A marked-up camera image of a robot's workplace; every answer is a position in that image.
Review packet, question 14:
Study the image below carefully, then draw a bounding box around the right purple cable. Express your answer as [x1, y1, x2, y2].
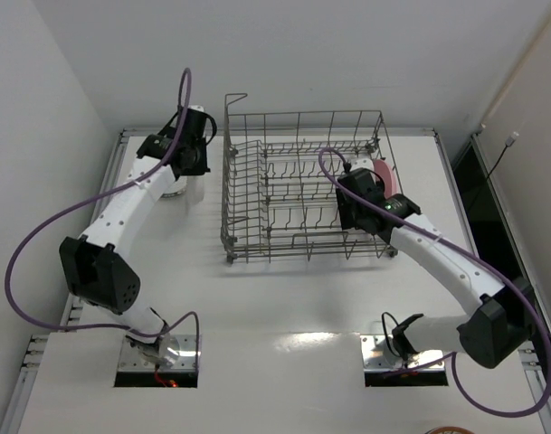
[318, 147, 551, 416]

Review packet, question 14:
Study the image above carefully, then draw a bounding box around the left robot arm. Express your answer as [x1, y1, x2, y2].
[59, 106, 216, 346]

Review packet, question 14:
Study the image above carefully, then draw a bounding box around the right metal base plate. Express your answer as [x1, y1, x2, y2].
[360, 335, 445, 373]

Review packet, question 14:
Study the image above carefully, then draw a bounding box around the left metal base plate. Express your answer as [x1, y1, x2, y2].
[118, 335, 200, 373]

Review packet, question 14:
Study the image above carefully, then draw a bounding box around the hanging black usb cable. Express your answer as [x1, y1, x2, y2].
[464, 130, 520, 213]

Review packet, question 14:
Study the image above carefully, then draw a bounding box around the purple cable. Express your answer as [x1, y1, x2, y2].
[318, 147, 551, 416]
[4, 67, 200, 376]

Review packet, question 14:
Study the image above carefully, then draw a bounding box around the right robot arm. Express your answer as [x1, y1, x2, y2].
[336, 167, 537, 369]

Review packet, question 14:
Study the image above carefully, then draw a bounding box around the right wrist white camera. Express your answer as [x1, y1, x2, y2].
[350, 157, 375, 172]

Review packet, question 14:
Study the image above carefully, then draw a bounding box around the metal base plate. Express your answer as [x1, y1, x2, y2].
[360, 335, 445, 373]
[118, 335, 200, 373]

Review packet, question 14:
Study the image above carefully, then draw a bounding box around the pink plastic plate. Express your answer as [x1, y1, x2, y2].
[373, 159, 398, 198]

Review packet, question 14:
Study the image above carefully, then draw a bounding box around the brown round object bottom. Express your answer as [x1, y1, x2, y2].
[425, 425, 474, 434]

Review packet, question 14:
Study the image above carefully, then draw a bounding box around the grey wire dish rack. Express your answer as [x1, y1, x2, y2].
[221, 93, 397, 262]

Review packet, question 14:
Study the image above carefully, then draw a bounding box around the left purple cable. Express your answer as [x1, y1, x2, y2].
[4, 67, 200, 376]

